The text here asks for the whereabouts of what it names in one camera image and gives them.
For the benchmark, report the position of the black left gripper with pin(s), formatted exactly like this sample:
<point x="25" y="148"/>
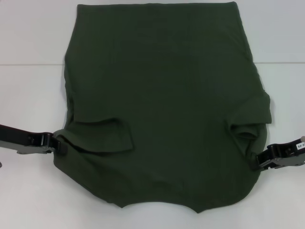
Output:
<point x="21" y="140"/>

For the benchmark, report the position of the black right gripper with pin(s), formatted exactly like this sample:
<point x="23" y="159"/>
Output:
<point x="288" y="151"/>

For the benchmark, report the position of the dark green shirt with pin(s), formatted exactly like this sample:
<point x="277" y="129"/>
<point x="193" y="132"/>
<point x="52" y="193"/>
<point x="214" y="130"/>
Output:
<point x="164" y="95"/>

